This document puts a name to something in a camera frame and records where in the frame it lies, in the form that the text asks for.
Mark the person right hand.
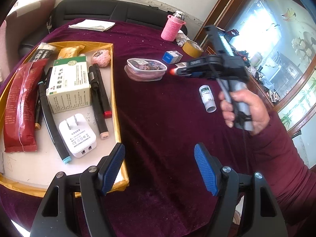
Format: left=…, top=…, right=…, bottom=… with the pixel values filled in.
left=218, top=88, right=271, bottom=136

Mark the black sofa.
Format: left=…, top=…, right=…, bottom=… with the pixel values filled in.
left=18, top=0, right=174, bottom=58

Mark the maroon tablecloth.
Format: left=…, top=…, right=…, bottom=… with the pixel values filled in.
left=0, top=17, right=280, bottom=237

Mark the long white ointment box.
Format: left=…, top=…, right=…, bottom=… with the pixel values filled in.
left=176, top=62, right=187, bottom=67

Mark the white pill bottle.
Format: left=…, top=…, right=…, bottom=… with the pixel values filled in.
left=199, top=85, right=216, bottom=113

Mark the yellow tape roll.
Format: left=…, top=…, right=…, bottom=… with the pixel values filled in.
left=182, top=40, right=204, bottom=58

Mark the yellow cracker packet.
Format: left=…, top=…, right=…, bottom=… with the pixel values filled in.
left=57, top=45, right=85, bottom=59

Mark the white charger plug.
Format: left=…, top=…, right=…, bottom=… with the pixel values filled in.
left=58, top=113, right=97, bottom=158

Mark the crumpled white tissue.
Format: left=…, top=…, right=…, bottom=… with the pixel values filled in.
left=175, top=30, right=190, bottom=47

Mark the blue white small box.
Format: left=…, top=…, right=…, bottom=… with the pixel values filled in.
left=162, top=51, right=183, bottom=64

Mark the pink zipper pouch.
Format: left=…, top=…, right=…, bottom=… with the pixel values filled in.
left=124, top=58, right=168, bottom=82

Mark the yellow taped foam box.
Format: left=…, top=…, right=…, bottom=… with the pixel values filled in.
left=1, top=41, right=129, bottom=198

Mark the white green medicine box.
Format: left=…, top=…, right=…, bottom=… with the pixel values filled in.
left=46, top=56, right=91, bottom=114

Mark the black marker orange cap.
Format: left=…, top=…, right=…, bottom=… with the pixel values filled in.
left=34, top=94, right=43, bottom=130

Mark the black marker red cap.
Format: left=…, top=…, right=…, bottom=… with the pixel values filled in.
left=93, top=63, right=112, bottom=119

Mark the pink knit covered bottle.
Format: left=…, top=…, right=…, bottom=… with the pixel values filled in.
left=161, top=10, right=186, bottom=42

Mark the maroon armchair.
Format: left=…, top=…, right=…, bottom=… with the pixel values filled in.
left=1, top=0, right=56, bottom=82

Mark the black snack packet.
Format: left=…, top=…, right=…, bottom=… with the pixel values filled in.
left=28, top=42, right=57, bottom=62

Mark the black marker teal cap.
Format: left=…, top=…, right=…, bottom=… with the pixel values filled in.
left=38, top=81, right=72, bottom=164

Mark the pink fluffy ball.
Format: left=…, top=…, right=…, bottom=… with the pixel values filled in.
left=91, top=50, right=111, bottom=67

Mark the wooden cabinet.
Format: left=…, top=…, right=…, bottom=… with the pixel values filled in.
left=205, top=0, right=315, bottom=136

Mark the black marker pen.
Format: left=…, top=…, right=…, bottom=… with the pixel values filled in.
left=88, top=66, right=109, bottom=140

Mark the maroon sleeve forearm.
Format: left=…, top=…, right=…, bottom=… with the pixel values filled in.
left=249, top=112, right=315, bottom=225

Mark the white paper booklet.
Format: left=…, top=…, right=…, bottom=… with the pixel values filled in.
left=69, top=19, right=115, bottom=32

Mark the red snack packet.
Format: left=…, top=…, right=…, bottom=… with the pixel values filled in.
left=4, top=59, right=48, bottom=153

